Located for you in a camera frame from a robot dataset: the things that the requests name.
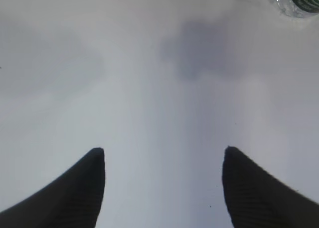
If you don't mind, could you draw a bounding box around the clear water bottle green label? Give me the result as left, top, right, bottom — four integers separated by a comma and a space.
276, 0, 319, 18

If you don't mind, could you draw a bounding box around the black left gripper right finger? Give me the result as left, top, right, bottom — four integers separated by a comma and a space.
222, 146, 319, 228

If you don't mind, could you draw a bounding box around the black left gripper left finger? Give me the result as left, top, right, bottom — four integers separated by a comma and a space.
0, 148, 106, 228

